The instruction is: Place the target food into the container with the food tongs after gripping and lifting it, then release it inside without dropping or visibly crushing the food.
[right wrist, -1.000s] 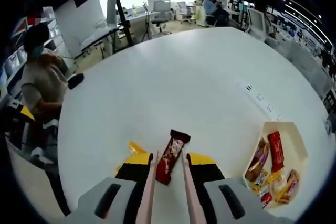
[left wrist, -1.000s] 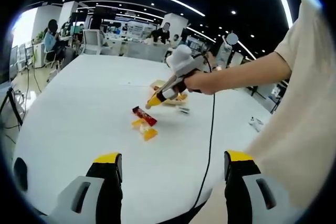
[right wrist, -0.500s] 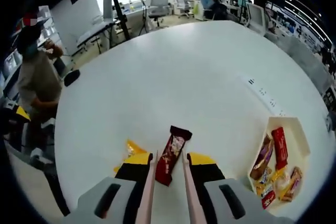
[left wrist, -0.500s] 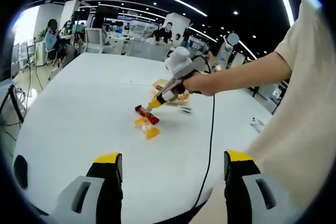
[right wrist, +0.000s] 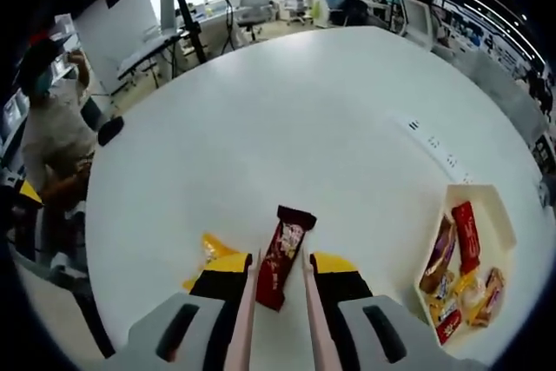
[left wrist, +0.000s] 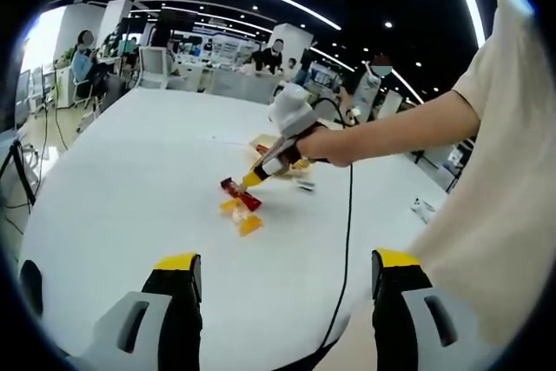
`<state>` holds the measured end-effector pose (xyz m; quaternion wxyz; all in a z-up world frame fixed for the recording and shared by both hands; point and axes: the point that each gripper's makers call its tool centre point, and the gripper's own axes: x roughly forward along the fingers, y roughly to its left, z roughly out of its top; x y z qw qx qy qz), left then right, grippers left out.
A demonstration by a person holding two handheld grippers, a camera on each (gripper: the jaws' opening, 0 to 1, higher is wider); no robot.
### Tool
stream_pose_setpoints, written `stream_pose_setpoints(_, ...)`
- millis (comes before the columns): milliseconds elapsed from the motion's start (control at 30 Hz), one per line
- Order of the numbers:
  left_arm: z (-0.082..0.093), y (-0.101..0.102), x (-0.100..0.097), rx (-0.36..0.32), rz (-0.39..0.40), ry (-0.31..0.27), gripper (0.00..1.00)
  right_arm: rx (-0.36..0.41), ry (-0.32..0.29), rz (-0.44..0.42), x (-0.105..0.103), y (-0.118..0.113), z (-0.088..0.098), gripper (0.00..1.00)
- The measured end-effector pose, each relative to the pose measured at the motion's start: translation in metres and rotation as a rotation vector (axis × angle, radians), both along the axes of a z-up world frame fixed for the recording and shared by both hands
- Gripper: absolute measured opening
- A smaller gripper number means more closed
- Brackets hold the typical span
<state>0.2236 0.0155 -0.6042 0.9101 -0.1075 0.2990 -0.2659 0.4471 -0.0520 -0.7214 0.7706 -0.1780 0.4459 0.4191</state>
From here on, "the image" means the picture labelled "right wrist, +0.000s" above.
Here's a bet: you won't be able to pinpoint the pink food tongs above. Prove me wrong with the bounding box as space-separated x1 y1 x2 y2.
223 248 344 371

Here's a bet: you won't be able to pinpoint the black flat device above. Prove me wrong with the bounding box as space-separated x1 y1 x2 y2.
97 116 126 147

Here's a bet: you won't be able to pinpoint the yellow white food packet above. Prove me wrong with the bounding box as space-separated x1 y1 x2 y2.
181 232 244 292

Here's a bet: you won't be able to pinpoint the black tripod stand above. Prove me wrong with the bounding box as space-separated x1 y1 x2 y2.
167 0 208 66

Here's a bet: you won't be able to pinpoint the cream hexagonal container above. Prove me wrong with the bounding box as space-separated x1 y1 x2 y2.
412 182 518 348

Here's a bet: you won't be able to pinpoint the white table socket panel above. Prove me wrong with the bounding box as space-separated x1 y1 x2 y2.
393 114 474 185

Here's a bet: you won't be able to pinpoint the white office chair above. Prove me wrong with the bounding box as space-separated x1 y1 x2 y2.
398 0 435 49

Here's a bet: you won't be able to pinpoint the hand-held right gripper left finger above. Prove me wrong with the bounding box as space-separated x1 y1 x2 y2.
97 251 254 371

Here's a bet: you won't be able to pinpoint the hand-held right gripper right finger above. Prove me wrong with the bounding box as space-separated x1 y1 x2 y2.
308 251 487 371

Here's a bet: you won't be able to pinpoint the dark red food bar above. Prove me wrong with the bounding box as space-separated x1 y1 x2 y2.
255 204 318 313

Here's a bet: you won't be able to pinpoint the grey office chair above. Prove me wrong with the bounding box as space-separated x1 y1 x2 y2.
236 0 274 44

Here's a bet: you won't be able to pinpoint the silver monitor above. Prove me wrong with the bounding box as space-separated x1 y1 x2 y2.
159 0 178 36

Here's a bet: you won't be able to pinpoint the pile of assorted food packets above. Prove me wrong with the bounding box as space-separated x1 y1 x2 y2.
419 200 507 346

